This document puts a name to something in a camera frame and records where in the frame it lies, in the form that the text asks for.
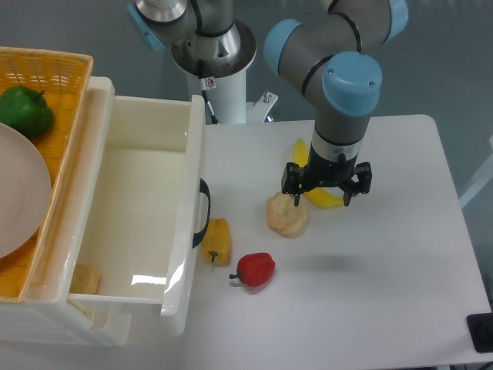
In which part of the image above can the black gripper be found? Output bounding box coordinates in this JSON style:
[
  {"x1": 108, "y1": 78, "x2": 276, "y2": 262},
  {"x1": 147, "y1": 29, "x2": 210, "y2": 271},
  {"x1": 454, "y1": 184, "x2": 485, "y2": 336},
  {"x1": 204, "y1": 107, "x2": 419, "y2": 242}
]
[{"x1": 281, "y1": 146, "x2": 373, "y2": 207}]

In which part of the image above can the white top drawer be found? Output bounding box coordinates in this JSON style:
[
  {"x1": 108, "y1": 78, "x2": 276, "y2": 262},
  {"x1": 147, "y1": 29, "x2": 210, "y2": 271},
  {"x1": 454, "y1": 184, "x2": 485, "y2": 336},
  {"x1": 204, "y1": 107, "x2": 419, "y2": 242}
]
[{"x1": 69, "y1": 96, "x2": 210, "y2": 336}]

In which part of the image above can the white drawer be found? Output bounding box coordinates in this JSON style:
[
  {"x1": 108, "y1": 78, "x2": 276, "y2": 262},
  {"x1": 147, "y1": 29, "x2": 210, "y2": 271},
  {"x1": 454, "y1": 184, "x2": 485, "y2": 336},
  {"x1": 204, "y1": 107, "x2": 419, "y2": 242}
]
[
  {"x1": 69, "y1": 96, "x2": 210, "y2": 336},
  {"x1": 69, "y1": 298, "x2": 132, "y2": 346}
]

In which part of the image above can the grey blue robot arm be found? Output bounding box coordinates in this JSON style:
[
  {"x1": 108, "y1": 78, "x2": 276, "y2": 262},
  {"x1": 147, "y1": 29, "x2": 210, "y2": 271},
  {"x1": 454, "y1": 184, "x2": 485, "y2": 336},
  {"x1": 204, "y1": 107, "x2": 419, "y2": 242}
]
[{"x1": 127, "y1": 1, "x2": 409, "y2": 204}]

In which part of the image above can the tan bread in drawer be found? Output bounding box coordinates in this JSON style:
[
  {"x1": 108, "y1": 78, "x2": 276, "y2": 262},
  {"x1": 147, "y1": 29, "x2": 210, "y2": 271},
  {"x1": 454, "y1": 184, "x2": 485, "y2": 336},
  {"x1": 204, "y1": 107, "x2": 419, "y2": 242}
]
[{"x1": 69, "y1": 264, "x2": 101, "y2": 294}]

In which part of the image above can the lower white drawer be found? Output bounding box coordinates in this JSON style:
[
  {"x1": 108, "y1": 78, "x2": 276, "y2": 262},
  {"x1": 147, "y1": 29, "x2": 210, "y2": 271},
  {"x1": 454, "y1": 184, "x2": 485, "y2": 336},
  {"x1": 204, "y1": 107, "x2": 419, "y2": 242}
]
[{"x1": 69, "y1": 298, "x2": 132, "y2": 346}]

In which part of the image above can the white drawer cabinet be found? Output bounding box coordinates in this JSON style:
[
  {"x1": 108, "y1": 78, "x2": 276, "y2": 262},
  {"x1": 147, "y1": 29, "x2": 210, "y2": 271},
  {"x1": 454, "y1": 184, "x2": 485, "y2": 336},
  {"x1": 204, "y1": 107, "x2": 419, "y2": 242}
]
[{"x1": 1, "y1": 77, "x2": 115, "y2": 345}]

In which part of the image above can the yellow banana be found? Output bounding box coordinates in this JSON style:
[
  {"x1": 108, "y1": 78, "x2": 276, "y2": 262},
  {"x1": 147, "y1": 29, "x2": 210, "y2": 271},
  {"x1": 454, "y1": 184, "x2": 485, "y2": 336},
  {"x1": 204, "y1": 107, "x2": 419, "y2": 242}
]
[{"x1": 293, "y1": 139, "x2": 344, "y2": 208}]

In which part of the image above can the bread roll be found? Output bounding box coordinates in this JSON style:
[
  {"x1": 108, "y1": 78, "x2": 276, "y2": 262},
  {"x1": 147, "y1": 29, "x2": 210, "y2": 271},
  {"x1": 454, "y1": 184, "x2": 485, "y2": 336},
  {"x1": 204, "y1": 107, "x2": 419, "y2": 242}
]
[{"x1": 267, "y1": 192, "x2": 308, "y2": 237}]

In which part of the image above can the red bell pepper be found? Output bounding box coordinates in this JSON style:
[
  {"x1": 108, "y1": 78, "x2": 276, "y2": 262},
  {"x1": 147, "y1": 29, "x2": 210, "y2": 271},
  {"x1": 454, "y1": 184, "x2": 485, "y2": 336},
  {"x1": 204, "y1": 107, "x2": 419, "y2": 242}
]
[{"x1": 229, "y1": 252, "x2": 276, "y2": 288}]

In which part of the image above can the yellow bell pepper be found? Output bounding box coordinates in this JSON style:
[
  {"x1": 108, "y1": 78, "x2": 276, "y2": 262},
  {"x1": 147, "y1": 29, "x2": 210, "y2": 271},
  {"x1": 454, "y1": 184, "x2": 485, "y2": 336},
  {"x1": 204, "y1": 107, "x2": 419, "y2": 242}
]
[{"x1": 200, "y1": 218, "x2": 232, "y2": 265}]

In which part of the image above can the black device at edge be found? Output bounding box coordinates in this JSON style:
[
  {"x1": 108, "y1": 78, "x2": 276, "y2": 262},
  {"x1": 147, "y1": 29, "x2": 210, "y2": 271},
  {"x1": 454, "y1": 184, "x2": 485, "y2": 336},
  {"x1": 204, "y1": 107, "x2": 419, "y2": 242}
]
[{"x1": 466, "y1": 313, "x2": 493, "y2": 353}]

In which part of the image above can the orange woven basket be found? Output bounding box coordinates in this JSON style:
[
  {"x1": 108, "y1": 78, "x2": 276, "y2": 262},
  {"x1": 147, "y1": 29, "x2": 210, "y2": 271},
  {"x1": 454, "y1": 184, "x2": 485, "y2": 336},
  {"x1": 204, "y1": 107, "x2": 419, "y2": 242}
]
[{"x1": 1, "y1": 46, "x2": 93, "y2": 304}]

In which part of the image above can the pale pink plate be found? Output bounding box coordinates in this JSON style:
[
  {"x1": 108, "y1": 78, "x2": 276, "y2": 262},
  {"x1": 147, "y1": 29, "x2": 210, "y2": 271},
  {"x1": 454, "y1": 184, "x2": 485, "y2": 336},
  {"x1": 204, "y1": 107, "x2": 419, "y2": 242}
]
[{"x1": 1, "y1": 124, "x2": 52, "y2": 257}]

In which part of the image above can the green bell pepper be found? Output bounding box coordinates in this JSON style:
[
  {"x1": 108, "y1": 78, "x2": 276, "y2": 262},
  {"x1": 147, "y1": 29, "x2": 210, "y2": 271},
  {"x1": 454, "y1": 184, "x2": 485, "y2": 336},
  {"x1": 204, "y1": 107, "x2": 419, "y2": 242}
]
[{"x1": 1, "y1": 86, "x2": 54, "y2": 139}]

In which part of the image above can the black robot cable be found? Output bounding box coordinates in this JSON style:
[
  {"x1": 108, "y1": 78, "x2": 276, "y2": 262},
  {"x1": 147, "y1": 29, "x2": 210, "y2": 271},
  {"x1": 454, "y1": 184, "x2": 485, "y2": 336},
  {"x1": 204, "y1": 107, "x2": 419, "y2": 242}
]
[{"x1": 196, "y1": 59, "x2": 221, "y2": 125}]

